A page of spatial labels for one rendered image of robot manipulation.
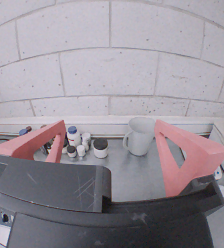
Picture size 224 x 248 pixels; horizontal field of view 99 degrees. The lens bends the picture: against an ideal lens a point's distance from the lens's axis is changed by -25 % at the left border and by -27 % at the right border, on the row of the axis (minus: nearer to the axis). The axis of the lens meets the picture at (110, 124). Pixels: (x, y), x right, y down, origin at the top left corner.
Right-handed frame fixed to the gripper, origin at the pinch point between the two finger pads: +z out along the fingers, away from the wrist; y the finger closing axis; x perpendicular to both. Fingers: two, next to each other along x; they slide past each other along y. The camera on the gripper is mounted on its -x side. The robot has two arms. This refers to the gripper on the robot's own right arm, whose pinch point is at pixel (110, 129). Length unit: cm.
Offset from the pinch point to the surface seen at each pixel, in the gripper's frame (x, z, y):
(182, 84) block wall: 9, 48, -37
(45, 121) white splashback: 29, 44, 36
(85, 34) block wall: -12, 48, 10
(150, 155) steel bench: 40, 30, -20
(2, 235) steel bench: 40, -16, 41
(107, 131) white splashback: 35, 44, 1
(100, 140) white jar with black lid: 32.7, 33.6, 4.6
